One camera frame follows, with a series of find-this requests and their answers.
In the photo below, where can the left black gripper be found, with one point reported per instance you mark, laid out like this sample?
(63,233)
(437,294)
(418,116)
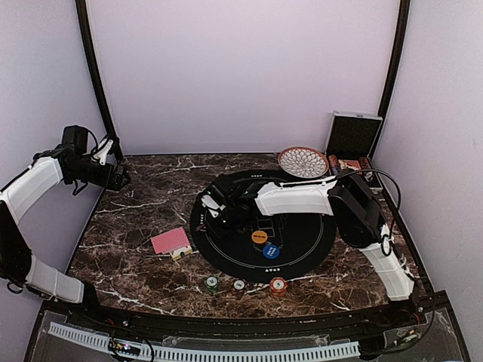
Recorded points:
(115,185)

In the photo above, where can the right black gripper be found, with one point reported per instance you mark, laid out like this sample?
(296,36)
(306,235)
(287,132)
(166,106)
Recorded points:
(217,232)

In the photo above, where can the orange big blind button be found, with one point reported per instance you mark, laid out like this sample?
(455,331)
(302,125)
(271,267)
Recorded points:
(259,237)

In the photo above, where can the orange black poker chip stack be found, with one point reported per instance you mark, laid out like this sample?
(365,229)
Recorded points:
(238,286)

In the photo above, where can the red poker chip stack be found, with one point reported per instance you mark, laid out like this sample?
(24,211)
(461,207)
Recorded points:
(278,286)

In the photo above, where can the red triangular all-in marker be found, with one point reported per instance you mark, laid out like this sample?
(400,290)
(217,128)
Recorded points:
(200,228)

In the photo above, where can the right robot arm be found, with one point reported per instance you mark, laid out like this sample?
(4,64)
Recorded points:
(358,216)

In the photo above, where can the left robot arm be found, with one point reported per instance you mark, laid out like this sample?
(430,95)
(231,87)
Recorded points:
(72,163)

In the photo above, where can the yellow playing card box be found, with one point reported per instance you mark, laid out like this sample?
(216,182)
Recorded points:
(180,252)

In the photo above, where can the red-backed playing card deck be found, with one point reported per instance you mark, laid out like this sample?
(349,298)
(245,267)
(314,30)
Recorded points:
(170,241)

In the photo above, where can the round black poker mat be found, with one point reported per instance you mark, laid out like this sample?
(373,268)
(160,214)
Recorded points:
(304,239)

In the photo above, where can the blue small blind button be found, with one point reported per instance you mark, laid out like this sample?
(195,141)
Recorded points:
(271,251)

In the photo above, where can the green poker chip stack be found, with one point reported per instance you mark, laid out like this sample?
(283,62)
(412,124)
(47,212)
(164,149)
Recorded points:
(212,284)

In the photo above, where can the patterned ceramic plate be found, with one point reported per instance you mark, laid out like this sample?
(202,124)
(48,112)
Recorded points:
(303,162)

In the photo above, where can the aluminium poker chip case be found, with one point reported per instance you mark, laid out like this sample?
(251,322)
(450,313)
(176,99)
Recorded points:
(351,144)

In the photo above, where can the left black frame post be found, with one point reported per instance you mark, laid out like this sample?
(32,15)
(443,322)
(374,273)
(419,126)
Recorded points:
(94,72)

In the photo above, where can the black frame post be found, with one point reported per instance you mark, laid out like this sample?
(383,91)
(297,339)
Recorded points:
(94,72)
(397,48)

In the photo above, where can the white slotted cable duct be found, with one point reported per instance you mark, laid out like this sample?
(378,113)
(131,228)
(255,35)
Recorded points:
(185,349)

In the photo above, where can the right black frame post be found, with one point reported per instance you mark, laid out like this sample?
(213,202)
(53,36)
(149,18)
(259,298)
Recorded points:
(397,48)

